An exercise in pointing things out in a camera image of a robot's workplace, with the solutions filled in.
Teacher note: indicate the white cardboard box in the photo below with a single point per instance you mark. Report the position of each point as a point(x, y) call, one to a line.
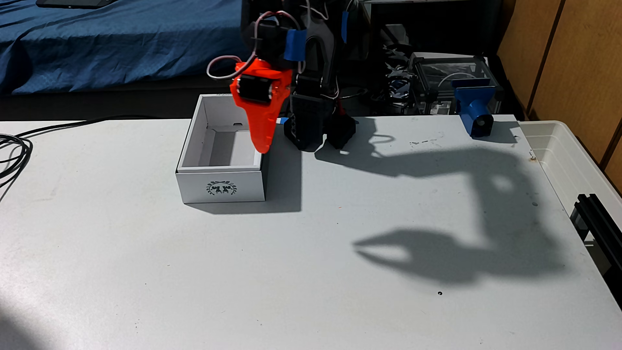
point(221, 187)

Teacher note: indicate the black white patterned item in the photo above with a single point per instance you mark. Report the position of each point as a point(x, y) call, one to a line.
point(398, 82)

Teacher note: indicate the clear plastic case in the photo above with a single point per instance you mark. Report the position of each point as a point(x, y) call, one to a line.
point(437, 73)

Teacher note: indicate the blue bed cover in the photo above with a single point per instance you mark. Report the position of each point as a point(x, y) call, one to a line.
point(97, 48)

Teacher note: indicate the dark flat tablet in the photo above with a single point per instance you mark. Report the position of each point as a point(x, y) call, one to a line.
point(73, 2)

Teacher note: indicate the white plastic bin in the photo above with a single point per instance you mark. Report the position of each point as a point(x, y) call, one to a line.
point(559, 155)

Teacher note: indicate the wooden cabinet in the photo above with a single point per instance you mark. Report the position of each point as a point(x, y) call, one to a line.
point(573, 58)

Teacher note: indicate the black aluminium extrusion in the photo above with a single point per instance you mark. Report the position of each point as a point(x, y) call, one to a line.
point(600, 223)

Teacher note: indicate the blue printed camera mount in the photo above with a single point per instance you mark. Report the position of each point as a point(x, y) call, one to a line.
point(474, 104)

